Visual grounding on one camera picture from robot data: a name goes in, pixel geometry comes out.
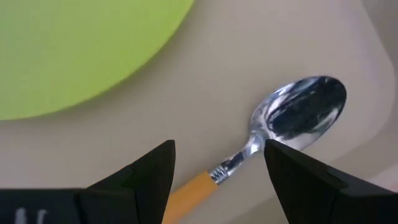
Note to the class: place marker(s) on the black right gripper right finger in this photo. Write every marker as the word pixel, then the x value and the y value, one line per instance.
pixel 311 193

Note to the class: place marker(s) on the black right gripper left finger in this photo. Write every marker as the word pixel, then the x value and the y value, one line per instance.
pixel 146 186

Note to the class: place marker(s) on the beige plastic tray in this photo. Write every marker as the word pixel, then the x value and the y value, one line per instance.
pixel 202 77

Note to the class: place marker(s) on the lime green plate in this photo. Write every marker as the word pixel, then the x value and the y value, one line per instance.
pixel 77 46

